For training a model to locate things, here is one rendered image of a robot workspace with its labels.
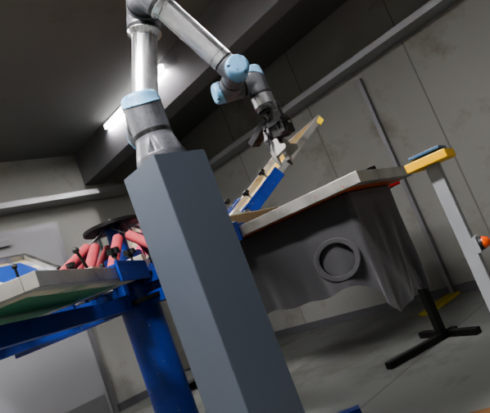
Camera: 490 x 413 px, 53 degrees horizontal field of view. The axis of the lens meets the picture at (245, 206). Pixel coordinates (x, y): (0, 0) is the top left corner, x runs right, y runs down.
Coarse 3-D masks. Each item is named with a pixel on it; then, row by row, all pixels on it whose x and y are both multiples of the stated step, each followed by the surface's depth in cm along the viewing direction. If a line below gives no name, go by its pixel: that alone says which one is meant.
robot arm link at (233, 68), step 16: (128, 0) 158; (144, 0) 153; (160, 0) 152; (160, 16) 155; (176, 16) 153; (176, 32) 155; (192, 32) 153; (208, 32) 155; (192, 48) 156; (208, 48) 153; (224, 48) 154; (208, 64) 157; (224, 64) 153; (240, 64) 151; (224, 80) 158; (240, 80) 154
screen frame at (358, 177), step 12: (384, 168) 174; (396, 168) 184; (336, 180) 156; (348, 180) 153; (360, 180) 151; (372, 180) 161; (384, 180) 178; (312, 192) 161; (324, 192) 158; (336, 192) 156; (288, 204) 166; (300, 204) 164; (312, 204) 163; (264, 216) 172; (276, 216) 169; (240, 228) 178; (252, 228) 175
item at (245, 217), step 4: (268, 208) 219; (272, 208) 221; (248, 212) 206; (252, 212) 208; (256, 212) 210; (260, 212) 212; (264, 212) 214; (232, 216) 195; (236, 216) 198; (240, 216) 200; (244, 216) 202; (248, 216) 204; (252, 216) 206; (256, 216) 209; (232, 220) 194; (236, 220) 196; (240, 220) 199; (244, 220) 201; (248, 220) 203
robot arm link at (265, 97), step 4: (264, 92) 167; (268, 92) 167; (256, 96) 167; (260, 96) 167; (264, 96) 166; (268, 96) 167; (272, 96) 168; (252, 100) 169; (256, 100) 167; (260, 100) 167; (264, 100) 166; (268, 100) 166; (272, 100) 167; (256, 104) 167; (260, 104) 167; (264, 104) 167; (256, 108) 168
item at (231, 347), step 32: (160, 160) 133; (192, 160) 140; (128, 192) 144; (160, 192) 133; (192, 192) 136; (160, 224) 136; (192, 224) 132; (224, 224) 139; (160, 256) 138; (192, 256) 128; (224, 256) 135; (192, 288) 130; (224, 288) 131; (256, 288) 139; (192, 320) 133; (224, 320) 128; (256, 320) 135; (192, 352) 135; (224, 352) 125; (256, 352) 131; (224, 384) 128; (256, 384) 127; (288, 384) 134
